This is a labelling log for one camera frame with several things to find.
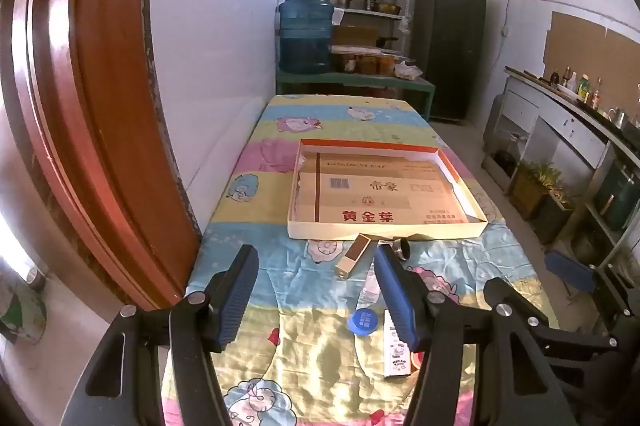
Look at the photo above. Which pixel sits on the blue stool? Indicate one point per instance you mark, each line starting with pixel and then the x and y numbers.
pixel 570 268

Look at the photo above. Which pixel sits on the clear floral-pattern box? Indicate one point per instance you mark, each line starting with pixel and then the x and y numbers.
pixel 372 285

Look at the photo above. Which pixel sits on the shallow cardboard box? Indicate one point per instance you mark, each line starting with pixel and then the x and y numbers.
pixel 380 201

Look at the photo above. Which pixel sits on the blue bottle cap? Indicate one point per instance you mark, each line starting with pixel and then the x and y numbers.
pixel 363 322

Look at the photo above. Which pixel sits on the clear plastic bottle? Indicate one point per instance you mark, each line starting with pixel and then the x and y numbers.
pixel 573 81

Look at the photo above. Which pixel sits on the white plastic bag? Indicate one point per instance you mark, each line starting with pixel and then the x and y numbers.
pixel 407 69

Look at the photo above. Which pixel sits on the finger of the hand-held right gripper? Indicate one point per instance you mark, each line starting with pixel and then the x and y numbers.
pixel 500 291

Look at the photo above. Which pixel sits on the white cartoon-print box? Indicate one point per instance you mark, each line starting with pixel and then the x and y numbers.
pixel 396 356

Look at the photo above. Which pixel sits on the blue water jug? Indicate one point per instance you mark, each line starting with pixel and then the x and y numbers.
pixel 306 33

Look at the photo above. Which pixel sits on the yellow-green bottle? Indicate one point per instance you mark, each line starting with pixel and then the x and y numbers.
pixel 583 87

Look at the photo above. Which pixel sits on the dark sauce bottle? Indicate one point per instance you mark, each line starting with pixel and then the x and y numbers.
pixel 566 75
pixel 555 77

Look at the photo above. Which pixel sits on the potted plant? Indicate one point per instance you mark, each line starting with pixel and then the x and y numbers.
pixel 556 211
pixel 532 186

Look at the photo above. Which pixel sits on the cardboard wall panel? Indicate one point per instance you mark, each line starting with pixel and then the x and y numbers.
pixel 622 58
pixel 575 40

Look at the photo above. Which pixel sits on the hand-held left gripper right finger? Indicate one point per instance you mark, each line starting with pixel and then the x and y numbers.
pixel 397 306

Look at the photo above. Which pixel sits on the gold rectangular box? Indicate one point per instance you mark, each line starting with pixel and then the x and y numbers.
pixel 352 254

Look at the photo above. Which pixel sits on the green low table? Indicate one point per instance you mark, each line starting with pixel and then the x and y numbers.
pixel 350 81

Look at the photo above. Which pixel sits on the metal cup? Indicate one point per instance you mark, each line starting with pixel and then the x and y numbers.
pixel 618 118

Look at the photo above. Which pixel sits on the printed cartoon blanket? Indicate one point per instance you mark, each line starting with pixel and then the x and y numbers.
pixel 300 356

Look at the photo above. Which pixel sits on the white kitchen counter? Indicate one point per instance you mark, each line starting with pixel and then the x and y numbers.
pixel 550 125

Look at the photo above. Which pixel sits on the dark green refrigerator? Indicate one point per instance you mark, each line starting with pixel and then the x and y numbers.
pixel 450 45

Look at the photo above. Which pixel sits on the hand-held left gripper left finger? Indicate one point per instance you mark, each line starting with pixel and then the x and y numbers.
pixel 235 301

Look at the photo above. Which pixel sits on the brown cardboard carton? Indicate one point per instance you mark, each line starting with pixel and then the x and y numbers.
pixel 355 35

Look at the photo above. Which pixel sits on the black bottle cap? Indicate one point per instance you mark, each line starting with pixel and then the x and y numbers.
pixel 400 249

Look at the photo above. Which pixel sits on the row of food jars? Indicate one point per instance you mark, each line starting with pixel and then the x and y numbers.
pixel 362 61

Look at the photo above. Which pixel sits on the dark green appliance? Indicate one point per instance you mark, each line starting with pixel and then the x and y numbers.
pixel 617 201

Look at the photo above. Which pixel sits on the grey gas cylinder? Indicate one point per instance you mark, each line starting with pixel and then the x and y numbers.
pixel 492 125

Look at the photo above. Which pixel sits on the red-capped bottle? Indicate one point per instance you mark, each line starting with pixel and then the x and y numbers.
pixel 595 99

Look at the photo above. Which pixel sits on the green and white sack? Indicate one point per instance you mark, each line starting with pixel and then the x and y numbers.
pixel 22 306

